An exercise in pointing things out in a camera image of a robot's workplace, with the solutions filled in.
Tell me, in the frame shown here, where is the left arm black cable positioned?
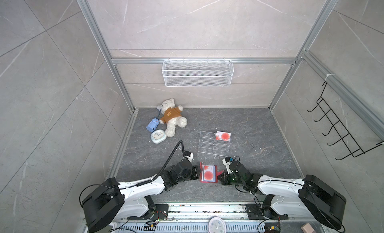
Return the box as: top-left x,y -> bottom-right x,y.
79,140 -> 186,208

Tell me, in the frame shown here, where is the black wire hook rack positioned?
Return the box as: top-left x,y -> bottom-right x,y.
307,82 -> 384,161

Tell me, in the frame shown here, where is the red leather card holder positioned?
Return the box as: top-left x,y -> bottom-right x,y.
199,162 -> 225,183

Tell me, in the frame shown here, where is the pink block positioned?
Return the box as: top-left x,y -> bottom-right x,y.
301,223 -> 316,233

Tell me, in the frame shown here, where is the clear acrylic card stand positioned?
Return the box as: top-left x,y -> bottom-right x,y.
198,131 -> 231,156

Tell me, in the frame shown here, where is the light blue alarm clock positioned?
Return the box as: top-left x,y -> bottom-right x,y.
150,130 -> 167,144

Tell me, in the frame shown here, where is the white wire mesh basket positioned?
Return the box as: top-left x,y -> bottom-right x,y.
162,59 -> 235,87

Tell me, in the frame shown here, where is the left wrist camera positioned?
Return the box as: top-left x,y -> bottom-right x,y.
184,151 -> 194,163

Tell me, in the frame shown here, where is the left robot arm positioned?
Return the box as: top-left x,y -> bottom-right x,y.
81,157 -> 201,233

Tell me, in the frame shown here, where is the pink white credit card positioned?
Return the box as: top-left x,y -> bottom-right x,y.
216,131 -> 231,142
201,165 -> 217,183

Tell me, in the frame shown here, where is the white teddy bear orange shirt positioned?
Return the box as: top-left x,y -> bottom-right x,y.
157,98 -> 188,138

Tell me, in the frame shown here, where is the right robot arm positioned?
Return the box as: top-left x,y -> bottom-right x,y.
218,157 -> 347,233

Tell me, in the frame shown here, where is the white round clock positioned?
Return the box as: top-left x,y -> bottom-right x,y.
208,217 -> 227,233

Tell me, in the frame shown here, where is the blue small bottle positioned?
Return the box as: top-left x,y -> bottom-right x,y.
146,118 -> 160,133

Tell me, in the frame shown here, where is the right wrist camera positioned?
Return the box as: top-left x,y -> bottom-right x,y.
223,157 -> 234,175

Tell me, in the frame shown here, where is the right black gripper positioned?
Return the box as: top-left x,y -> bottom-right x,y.
216,172 -> 245,188

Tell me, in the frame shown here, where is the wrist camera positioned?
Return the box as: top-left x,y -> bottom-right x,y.
223,157 -> 234,175
184,151 -> 194,163

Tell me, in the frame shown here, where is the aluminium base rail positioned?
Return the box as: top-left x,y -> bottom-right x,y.
80,202 -> 334,233

